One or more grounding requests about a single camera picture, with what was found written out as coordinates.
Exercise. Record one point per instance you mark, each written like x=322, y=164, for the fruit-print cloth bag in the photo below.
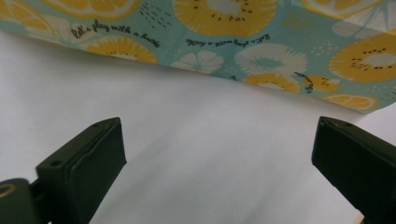
x=174, y=37

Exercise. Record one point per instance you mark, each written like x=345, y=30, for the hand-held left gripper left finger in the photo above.
x=90, y=161

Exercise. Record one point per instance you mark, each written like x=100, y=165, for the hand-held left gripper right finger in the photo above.
x=358, y=165

